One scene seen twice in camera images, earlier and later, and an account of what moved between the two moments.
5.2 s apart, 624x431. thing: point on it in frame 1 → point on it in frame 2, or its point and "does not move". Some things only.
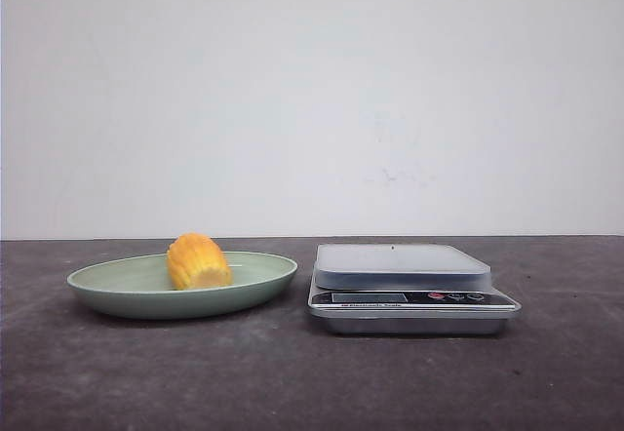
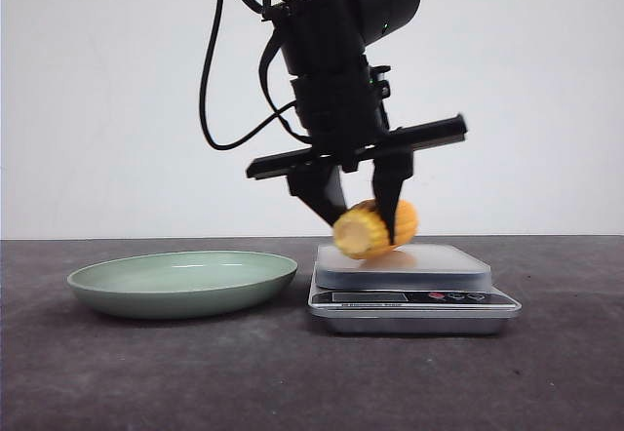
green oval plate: [194, 279] does not move
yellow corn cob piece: [195, 260] → [361, 233]
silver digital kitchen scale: [406, 290] does not move
